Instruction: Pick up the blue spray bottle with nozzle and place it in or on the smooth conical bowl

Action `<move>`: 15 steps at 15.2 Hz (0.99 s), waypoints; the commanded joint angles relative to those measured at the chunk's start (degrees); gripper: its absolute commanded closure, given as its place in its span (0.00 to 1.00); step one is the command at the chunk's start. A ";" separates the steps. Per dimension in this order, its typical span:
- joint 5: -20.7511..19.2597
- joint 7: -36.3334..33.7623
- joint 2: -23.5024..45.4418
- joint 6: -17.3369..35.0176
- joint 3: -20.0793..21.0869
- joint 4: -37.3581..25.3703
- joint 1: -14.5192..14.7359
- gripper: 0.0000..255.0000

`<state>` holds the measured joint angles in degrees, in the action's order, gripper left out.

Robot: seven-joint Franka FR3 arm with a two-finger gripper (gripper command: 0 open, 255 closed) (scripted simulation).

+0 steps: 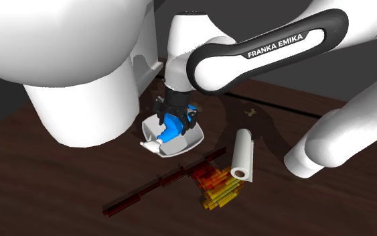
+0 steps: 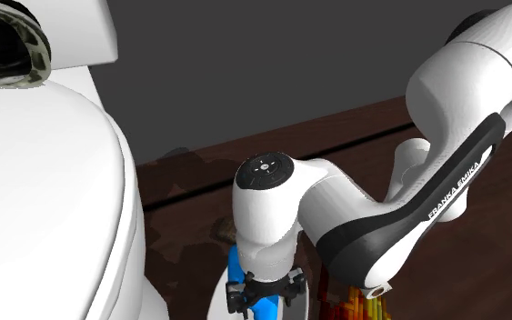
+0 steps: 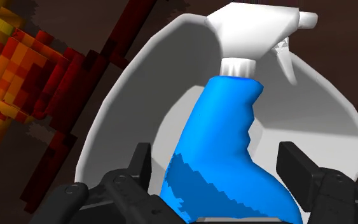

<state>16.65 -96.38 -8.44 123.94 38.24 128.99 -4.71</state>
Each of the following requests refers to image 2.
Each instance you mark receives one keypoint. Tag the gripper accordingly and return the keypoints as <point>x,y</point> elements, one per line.
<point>268,287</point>

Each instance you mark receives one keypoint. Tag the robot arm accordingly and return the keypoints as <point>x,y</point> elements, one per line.
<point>344,208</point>

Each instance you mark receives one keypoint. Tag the blue upright object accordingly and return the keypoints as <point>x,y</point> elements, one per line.
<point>235,266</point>

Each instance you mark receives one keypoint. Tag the white round object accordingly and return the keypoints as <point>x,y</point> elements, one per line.
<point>218,301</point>

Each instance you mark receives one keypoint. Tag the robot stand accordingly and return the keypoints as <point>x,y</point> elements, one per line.
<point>356,308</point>

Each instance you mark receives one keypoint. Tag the black camouflage-rimmed bowl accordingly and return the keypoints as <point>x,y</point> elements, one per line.
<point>3,48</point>

